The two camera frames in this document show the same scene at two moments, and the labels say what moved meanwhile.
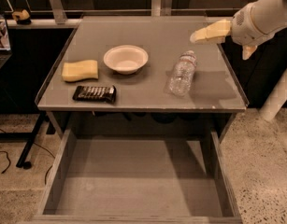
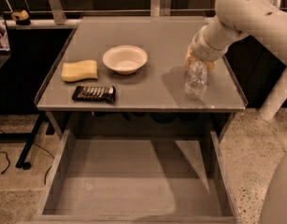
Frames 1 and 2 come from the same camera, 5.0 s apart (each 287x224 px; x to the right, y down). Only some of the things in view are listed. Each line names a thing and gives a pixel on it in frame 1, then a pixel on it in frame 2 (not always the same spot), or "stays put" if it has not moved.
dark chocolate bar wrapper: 94,93 stays put
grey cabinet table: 140,64 stays put
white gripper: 242,29 → 203,49
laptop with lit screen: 2,52 stays put
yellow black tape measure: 21,18 stays put
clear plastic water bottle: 183,74 → 196,78
